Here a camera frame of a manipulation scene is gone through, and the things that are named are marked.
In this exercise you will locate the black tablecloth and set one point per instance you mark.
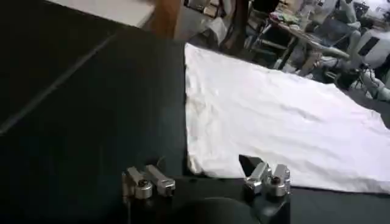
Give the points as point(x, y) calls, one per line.
point(76, 121)

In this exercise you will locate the white standing desk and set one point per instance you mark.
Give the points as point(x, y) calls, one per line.
point(304, 38)

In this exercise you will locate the open silver laptop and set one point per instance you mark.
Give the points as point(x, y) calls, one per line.
point(333, 30)

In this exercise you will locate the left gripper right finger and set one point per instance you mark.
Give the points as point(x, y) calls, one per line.
point(268, 181)

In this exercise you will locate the wooden partition panel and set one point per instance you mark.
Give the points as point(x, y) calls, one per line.
point(166, 18)

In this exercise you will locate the white humanoid robot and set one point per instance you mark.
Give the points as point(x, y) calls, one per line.
point(373, 45)

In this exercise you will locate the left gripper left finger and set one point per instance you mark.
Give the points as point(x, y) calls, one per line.
point(143, 185)

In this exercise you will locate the white side table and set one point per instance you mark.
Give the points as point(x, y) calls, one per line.
point(115, 10)

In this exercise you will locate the white shirt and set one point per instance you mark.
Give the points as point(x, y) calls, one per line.
point(274, 121)

